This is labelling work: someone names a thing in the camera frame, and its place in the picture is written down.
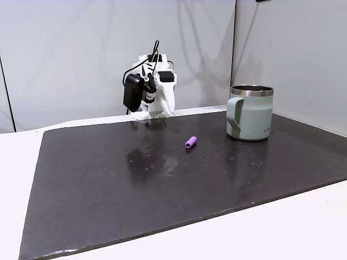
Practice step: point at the purple ribbed pen grip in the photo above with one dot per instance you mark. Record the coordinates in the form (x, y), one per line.
(191, 142)

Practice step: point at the pale green steel mug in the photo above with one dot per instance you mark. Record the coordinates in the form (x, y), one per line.
(252, 116)

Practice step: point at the dark brown table mat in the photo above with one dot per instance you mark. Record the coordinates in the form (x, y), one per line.
(141, 189)

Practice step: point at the black oval camera box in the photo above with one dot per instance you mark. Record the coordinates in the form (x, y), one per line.
(132, 93)

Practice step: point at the small black wall fixture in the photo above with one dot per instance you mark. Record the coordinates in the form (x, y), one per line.
(263, 0)

